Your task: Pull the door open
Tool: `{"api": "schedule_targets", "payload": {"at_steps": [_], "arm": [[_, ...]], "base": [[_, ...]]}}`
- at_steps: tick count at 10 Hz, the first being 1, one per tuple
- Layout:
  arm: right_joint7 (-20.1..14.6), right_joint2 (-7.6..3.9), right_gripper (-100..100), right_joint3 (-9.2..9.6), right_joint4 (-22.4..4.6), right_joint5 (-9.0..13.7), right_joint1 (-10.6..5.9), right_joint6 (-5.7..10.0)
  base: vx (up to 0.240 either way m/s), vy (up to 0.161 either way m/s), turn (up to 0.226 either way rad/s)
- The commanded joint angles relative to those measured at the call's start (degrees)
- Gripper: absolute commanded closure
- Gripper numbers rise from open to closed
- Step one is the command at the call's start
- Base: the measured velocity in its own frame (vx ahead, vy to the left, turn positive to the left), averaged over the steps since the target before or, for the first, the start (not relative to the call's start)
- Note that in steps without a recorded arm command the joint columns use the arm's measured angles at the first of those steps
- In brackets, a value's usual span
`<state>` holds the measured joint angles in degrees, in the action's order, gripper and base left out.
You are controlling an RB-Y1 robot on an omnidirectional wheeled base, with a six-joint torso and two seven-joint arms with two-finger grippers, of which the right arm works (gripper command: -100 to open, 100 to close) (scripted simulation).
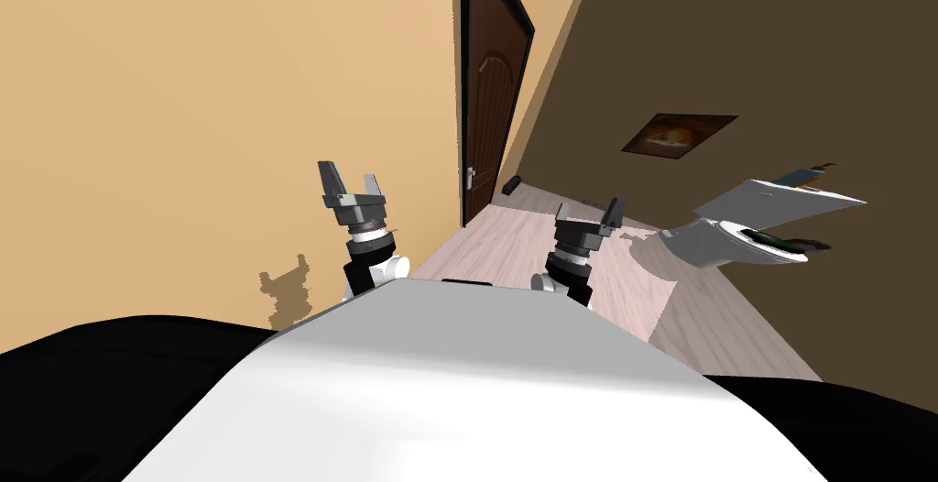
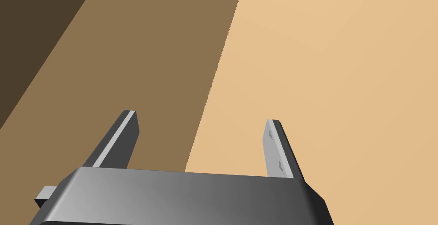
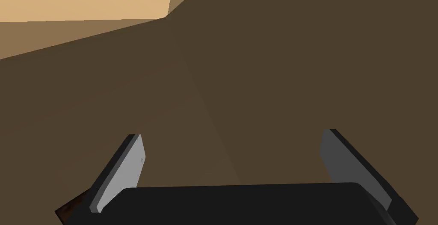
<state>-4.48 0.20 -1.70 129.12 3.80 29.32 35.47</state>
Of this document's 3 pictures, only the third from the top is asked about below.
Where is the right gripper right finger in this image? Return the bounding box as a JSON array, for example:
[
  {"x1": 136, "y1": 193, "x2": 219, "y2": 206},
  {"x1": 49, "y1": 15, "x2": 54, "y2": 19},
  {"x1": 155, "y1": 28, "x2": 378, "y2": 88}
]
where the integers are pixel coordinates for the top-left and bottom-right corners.
[{"x1": 320, "y1": 128, "x2": 420, "y2": 224}]

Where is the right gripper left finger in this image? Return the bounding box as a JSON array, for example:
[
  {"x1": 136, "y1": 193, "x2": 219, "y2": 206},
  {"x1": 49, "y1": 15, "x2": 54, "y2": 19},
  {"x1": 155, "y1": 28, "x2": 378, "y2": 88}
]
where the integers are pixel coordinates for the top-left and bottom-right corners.
[{"x1": 87, "y1": 134, "x2": 146, "y2": 214}]

